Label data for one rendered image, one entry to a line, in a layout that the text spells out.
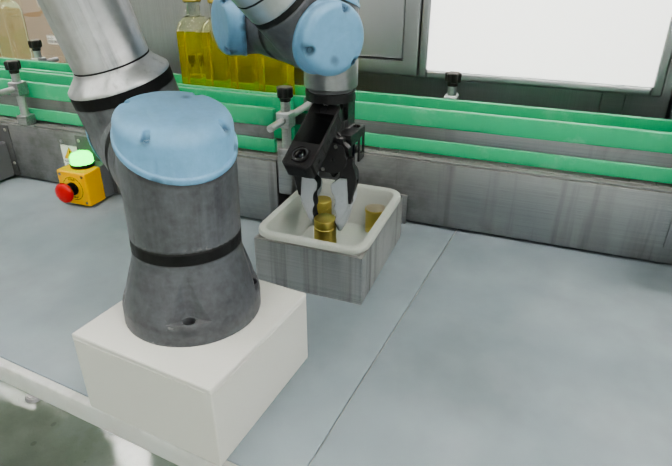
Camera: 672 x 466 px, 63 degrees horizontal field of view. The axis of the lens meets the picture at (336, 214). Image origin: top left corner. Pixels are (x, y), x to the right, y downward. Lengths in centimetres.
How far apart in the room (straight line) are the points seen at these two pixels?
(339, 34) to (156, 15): 91
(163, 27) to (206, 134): 92
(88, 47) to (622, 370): 72
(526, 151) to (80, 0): 69
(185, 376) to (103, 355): 11
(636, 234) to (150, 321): 75
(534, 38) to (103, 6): 74
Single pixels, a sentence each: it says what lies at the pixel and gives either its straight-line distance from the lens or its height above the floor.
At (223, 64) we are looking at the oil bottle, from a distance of 113.
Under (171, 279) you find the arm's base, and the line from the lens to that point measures 58.
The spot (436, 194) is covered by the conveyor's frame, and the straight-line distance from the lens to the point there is 100.
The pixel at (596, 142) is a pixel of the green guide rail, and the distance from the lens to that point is 97.
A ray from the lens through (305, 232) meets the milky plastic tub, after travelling 96.
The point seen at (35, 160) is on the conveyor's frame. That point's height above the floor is 80.
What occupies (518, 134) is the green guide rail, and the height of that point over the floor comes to 94.
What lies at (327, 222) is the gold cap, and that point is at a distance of 83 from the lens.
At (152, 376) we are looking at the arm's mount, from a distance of 60.
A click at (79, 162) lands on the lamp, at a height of 84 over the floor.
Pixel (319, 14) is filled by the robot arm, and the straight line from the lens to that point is 56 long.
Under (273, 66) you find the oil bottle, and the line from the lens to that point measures 108.
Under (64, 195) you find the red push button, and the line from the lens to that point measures 117.
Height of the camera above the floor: 123
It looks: 27 degrees down
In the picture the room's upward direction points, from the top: straight up
